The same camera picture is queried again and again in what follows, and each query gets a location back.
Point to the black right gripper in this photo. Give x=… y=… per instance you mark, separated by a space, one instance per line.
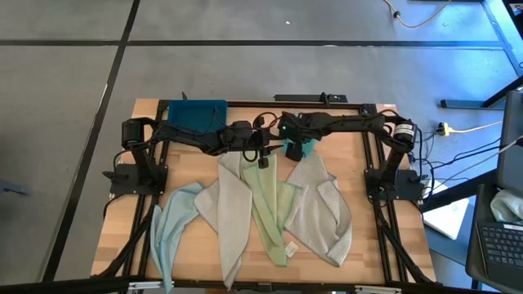
x=300 y=126

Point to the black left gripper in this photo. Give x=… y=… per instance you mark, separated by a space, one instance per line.
x=241 y=136

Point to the teal microfiber towel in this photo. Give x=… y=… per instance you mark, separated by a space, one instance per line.
x=309 y=148

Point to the yellow-green microfiber towel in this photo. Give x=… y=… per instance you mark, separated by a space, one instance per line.
x=265 y=196

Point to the grey waffle-weave towel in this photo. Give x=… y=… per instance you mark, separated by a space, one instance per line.
x=318 y=212
x=229 y=212

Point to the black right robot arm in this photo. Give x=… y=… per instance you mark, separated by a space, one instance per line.
x=402 y=130

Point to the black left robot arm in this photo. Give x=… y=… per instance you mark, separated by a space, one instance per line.
x=135 y=134

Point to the light blue microfiber towel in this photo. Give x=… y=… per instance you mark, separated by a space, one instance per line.
x=171 y=220

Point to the teal plastic bin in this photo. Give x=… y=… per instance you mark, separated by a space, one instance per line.
x=196 y=114

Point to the yellow power plug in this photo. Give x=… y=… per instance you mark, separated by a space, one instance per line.
x=444 y=130

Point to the white laptop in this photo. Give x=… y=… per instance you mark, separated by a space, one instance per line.
x=447 y=218

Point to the black keyboard desk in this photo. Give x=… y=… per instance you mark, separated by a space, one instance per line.
x=476 y=245

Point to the grey computer monitor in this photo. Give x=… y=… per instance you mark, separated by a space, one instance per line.
x=510 y=155

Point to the light green cloth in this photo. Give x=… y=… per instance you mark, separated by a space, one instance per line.
x=506 y=206

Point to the computer keyboard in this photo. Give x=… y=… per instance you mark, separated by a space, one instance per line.
x=502 y=245

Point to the black rig crossbeam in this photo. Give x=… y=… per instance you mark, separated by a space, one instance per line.
x=61 y=284

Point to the dark flat floor object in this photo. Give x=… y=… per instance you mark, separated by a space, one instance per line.
x=12 y=188

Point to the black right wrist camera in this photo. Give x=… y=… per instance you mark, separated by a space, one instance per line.
x=293 y=152

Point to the black mounting bracket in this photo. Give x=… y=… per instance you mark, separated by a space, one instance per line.
x=302 y=98

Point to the black aluminium table frame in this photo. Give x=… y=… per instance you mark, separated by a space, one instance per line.
x=253 y=104

